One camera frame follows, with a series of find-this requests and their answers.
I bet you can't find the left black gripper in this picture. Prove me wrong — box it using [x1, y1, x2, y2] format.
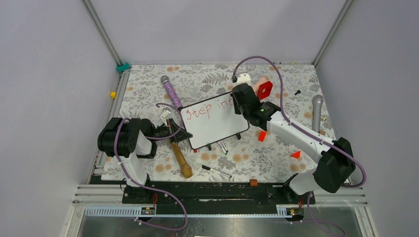
[150, 118, 193, 143]

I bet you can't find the white whiteboard black frame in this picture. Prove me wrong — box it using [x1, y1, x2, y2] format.
[180, 92, 250, 150]

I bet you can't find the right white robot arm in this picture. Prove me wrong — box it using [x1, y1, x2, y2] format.
[232, 83, 356, 203]

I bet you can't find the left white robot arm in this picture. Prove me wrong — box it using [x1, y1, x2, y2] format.
[97, 118, 193, 203]

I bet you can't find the pink toy microphone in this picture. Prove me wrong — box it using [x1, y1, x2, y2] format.
[252, 76, 269, 94]

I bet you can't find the red square block with hole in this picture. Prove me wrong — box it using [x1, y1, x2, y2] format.
[256, 81, 273, 100]

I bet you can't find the small red cube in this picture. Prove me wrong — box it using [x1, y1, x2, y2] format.
[258, 131, 267, 142]

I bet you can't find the green capped marker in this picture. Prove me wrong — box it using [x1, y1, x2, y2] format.
[218, 141, 228, 155]

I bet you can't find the black capped marker front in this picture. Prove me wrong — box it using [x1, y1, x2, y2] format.
[202, 165, 232, 178]

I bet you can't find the black capped marker by board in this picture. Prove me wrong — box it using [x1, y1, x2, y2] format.
[220, 141, 228, 154]

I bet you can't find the purple glitter microphone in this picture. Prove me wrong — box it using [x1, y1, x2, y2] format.
[161, 75, 183, 110]

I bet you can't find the silver grey microphone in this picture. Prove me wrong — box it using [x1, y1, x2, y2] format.
[312, 95, 324, 133]

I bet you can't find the red triangular block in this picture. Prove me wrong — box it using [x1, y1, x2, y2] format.
[291, 151, 301, 159]

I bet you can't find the small brown wooden cube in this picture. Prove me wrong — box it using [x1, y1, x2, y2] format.
[249, 179, 258, 187]

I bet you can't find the teal corner clip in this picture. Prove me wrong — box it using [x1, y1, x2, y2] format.
[116, 62, 131, 73]

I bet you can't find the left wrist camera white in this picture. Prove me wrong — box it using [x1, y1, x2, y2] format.
[160, 109, 171, 122]

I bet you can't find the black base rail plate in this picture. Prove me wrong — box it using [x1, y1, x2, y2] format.
[122, 181, 316, 215]

